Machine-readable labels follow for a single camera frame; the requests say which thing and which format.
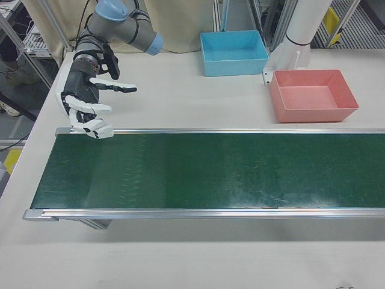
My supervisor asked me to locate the robot hand grey white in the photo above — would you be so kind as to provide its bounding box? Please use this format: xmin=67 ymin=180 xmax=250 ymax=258
xmin=55 ymin=60 xmax=138 ymax=140

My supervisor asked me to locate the blue plastic box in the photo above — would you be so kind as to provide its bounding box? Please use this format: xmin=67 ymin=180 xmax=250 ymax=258
xmin=199 ymin=30 xmax=270 ymax=78

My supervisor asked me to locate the pink plastic box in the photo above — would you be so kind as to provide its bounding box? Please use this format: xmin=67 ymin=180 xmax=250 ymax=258
xmin=268 ymin=69 xmax=360 ymax=123

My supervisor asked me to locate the white shoe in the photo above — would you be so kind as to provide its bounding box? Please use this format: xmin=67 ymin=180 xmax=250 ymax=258
xmin=0 ymin=99 xmax=19 ymax=117

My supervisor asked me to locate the beige curtain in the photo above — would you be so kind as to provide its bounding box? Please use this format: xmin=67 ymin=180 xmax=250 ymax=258
xmin=20 ymin=0 xmax=219 ymax=55

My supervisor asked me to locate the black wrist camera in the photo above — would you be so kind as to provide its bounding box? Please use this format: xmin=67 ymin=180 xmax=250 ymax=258
xmin=100 ymin=45 xmax=121 ymax=81

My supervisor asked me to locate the green belt conveyor aluminium frame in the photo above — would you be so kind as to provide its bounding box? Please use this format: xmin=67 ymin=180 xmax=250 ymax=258
xmin=23 ymin=126 xmax=385 ymax=231

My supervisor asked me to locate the white corner bracket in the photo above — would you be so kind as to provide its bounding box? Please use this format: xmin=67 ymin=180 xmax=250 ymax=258
xmin=262 ymin=68 xmax=275 ymax=87

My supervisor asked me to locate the white column mount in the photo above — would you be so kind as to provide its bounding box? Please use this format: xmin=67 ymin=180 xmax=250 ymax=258
xmin=267 ymin=0 xmax=334 ymax=75

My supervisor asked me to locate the yellow black post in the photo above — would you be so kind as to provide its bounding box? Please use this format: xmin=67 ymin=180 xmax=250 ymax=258
xmin=323 ymin=5 xmax=343 ymax=46

